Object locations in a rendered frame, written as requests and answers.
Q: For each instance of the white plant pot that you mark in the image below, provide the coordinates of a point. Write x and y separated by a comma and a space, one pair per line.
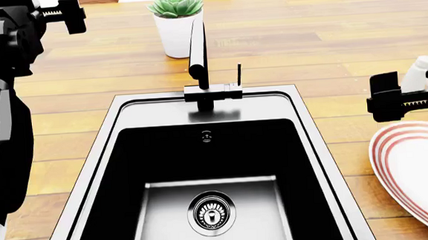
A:
173, 36

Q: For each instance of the white plastic bottle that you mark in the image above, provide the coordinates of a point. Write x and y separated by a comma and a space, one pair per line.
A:
416, 75

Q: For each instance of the round sink overflow fitting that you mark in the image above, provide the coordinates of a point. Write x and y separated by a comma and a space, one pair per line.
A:
206, 136

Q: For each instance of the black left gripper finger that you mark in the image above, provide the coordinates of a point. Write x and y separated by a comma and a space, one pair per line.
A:
74, 18
38, 19

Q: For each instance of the steel sink drain strainer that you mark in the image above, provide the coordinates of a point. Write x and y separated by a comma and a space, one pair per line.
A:
212, 213

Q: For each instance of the black and steel faucet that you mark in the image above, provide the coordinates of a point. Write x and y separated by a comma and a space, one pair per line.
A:
200, 70

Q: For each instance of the white plate with red stripes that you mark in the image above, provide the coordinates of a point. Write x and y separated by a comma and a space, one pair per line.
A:
414, 169

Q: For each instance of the stainless steel sink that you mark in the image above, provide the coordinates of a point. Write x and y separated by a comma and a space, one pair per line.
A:
164, 162

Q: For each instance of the green succulent plant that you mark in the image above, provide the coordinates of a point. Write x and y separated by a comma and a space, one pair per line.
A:
175, 3

